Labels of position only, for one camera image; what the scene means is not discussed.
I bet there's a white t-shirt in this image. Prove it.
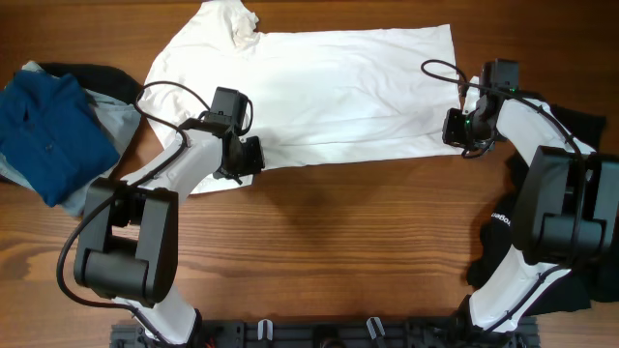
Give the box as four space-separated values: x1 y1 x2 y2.
139 1 459 169

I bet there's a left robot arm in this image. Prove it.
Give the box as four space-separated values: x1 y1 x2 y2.
67 127 264 347

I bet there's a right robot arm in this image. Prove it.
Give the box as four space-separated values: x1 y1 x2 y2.
449 97 618 343

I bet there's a folded grey shirt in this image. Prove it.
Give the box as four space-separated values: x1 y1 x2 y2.
1 61 140 217

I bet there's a folded black garment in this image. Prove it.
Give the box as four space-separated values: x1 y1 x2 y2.
40 63 142 104

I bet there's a black printed t-shirt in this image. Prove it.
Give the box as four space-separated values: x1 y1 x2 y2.
466 104 618 316

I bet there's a folded blue shirt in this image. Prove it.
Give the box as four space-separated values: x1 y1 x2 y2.
1 71 120 207

